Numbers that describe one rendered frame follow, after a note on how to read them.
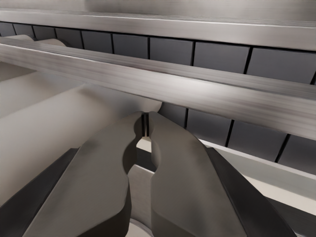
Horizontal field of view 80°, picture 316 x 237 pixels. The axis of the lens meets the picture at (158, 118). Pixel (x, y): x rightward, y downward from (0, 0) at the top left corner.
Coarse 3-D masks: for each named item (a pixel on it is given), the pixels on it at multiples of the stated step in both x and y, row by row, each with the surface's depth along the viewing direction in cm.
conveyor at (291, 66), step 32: (0, 32) 25; (32, 32) 22; (64, 32) 19; (96, 32) 18; (192, 64) 15; (224, 64) 13; (256, 64) 12; (288, 64) 12; (192, 128) 17; (224, 128) 16; (256, 128) 14; (288, 160) 14
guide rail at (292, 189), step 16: (144, 144) 16; (240, 160) 14; (256, 176) 13; (272, 176) 13; (288, 176) 13; (304, 176) 13; (272, 192) 12; (288, 192) 12; (304, 192) 12; (304, 208) 12
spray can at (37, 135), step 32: (64, 96) 11; (96, 96) 11; (128, 96) 13; (0, 128) 8; (32, 128) 8; (64, 128) 9; (96, 128) 11; (0, 160) 7; (32, 160) 8; (0, 192) 7
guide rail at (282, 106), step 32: (32, 64) 10; (64, 64) 9; (96, 64) 8; (128, 64) 8; (160, 64) 8; (160, 96) 7; (192, 96) 7; (224, 96) 6; (256, 96) 6; (288, 96) 5; (288, 128) 6
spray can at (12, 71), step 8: (40, 40) 19; (48, 40) 19; (56, 40) 19; (64, 40) 20; (0, 64) 15; (8, 64) 15; (0, 72) 15; (8, 72) 15; (16, 72) 15; (24, 72) 16; (32, 72) 16; (0, 80) 14
